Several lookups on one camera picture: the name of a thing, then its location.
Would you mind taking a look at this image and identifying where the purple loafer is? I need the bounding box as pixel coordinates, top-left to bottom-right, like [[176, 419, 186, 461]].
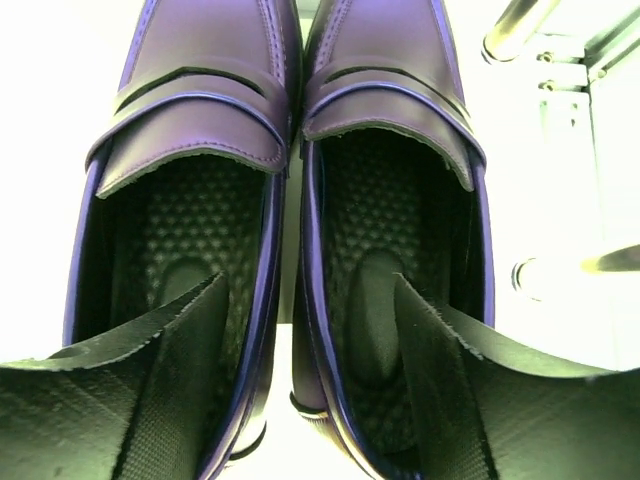
[[63, 1, 302, 471], [291, 1, 495, 479]]

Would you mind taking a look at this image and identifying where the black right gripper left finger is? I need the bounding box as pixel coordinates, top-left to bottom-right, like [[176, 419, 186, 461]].
[[1, 274, 229, 479]]

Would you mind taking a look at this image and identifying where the white two-tier shoe shelf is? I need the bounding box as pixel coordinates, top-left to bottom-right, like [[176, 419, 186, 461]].
[[264, 0, 640, 401]]

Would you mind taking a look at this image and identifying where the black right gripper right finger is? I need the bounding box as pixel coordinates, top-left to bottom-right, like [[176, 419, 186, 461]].
[[394, 277, 639, 479]]

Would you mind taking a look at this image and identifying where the aluminium right side rail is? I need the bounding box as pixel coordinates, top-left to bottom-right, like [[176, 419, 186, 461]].
[[534, 14, 640, 151]]

